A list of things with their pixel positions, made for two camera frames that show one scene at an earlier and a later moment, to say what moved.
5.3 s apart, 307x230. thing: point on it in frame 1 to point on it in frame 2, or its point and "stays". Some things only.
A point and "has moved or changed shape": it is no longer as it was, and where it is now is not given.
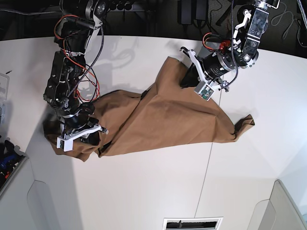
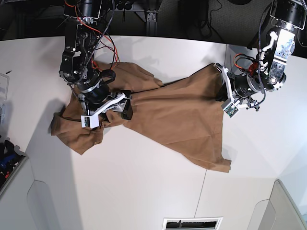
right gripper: [212, 67] to [244, 91]
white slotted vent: [201, 223] stays
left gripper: [80, 123] to [97, 100]
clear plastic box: [4, 83] stays
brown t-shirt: [167, 114] has moved or changed shape
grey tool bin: [12, 159] stays
